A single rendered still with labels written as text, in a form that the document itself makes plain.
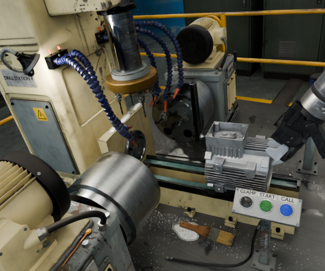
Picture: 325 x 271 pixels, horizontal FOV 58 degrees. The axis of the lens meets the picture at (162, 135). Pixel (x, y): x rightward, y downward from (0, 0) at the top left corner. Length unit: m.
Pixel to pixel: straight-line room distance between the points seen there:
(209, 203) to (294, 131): 0.45
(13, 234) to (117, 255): 0.31
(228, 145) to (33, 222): 0.60
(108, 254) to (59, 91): 0.55
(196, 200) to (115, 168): 0.39
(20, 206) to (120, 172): 0.33
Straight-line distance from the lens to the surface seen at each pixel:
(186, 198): 1.15
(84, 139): 1.13
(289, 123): 0.84
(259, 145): 0.98
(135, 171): 0.87
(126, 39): 0.95
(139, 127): 1.22
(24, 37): 1.01
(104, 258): 0.74
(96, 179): 0.84
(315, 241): 1.13
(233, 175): 0.97
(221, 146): 0.96
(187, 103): 1.24
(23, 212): 0.62
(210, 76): 1.40
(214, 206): 1.12
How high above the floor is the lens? 1.66
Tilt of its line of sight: 31 degrees down
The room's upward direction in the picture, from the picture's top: 10 degrees counter-clockwise
